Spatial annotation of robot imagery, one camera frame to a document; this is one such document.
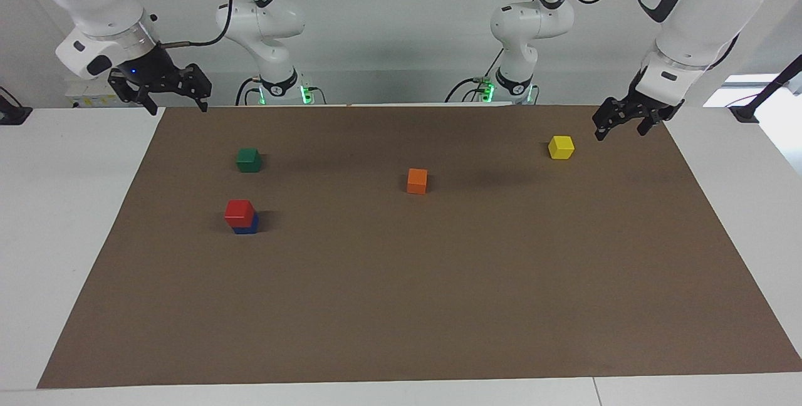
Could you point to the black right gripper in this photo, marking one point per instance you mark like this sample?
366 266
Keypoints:
153 77

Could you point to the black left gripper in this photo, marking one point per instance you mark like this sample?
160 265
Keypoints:
633 108

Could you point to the red wooden block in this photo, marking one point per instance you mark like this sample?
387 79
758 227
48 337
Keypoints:
239 213

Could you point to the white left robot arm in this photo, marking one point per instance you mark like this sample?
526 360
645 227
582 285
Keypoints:
702 17

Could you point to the yellow wooden block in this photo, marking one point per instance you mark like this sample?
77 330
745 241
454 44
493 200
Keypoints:
561 147

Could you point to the green wooden block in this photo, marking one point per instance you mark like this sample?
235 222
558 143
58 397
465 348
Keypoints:
249 160

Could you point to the blue wooden block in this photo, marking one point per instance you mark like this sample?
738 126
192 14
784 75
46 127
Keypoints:
250 228

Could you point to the orange wooden block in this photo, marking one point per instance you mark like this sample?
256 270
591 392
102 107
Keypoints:
417 181

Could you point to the white power strip box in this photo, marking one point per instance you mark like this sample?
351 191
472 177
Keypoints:
94 96

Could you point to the brown paper table mat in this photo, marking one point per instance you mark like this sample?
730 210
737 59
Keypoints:
438 281

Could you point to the black camera stand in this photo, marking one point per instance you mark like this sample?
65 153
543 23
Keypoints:
761 96
12 111

